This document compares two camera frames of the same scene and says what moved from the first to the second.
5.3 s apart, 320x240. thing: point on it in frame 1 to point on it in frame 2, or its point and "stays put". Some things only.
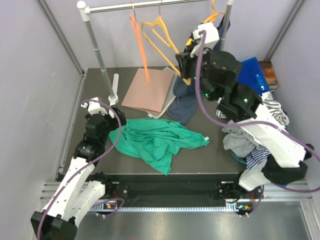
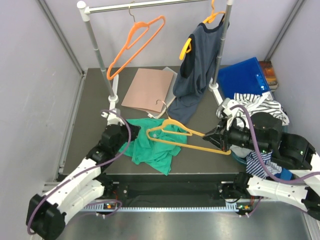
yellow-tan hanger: [187, 83] to [172, 126]
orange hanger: [138, 36] to [137, 30]
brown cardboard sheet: [151, 96] stays put
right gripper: [185, 61] to [219, 140]
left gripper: [114, 121] to [135, 130]
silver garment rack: [113, 98] stays put
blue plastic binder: [251, 72] stays put
